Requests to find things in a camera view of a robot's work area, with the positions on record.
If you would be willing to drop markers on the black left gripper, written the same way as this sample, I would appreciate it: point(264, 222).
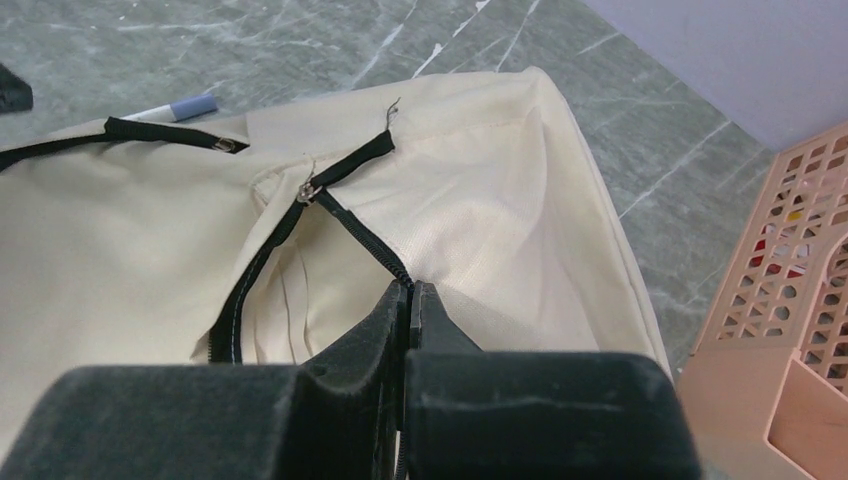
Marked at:
point(16, 95)

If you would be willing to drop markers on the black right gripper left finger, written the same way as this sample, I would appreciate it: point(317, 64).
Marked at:
point(332, 417)

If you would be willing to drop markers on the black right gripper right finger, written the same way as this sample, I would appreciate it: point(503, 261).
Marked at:
point(475, 414)

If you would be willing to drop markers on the blue capped pen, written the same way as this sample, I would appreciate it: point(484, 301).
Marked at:
point(177, 111)

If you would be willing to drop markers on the beige canvas backpack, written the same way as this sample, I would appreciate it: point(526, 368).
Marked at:
point(263, 238)

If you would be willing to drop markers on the orange plastic file organizer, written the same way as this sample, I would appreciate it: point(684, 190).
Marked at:
point(765, 388)

